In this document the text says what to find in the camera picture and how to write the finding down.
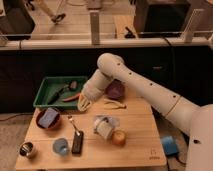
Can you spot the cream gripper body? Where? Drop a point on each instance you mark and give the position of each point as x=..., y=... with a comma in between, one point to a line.
x=83, y=103

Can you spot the white plastic cup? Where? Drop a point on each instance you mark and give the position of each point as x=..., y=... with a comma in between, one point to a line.
x=103, y=127

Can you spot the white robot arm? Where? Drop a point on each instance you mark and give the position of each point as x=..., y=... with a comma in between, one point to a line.
x=194, y=120

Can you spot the orange carrot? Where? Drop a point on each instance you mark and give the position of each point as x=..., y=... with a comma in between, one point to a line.
x=71, y=98

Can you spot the green plastic tray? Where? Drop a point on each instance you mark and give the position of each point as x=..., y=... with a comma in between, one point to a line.
x=50, y=85

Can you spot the yellow banana toy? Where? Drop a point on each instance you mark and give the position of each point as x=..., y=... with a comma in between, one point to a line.
x=113, y=104

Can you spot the purple bowl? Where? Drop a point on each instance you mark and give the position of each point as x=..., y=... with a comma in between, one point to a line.
x=115, y=90

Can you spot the blue sponge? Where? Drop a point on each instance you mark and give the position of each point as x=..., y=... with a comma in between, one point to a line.
x=47, y=117

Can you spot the blue crumpled cloth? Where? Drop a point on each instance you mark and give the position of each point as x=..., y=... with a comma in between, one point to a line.
x=115, y=120

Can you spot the dark red bowl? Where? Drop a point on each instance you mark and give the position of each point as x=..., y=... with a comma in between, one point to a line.
x=55, y=124

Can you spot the black remote control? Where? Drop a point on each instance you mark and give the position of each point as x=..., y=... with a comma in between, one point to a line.
x=77, y=143

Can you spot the wooden table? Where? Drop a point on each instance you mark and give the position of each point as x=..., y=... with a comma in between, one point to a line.
x=142, y=150

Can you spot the orange fruit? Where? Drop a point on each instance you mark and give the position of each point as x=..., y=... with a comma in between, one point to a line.
x=119, y=138

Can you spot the metal cup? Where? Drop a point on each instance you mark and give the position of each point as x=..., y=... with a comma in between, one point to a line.
x=27, y=149

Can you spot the blue tape roll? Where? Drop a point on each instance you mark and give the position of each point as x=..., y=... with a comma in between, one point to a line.
x=169, y=145

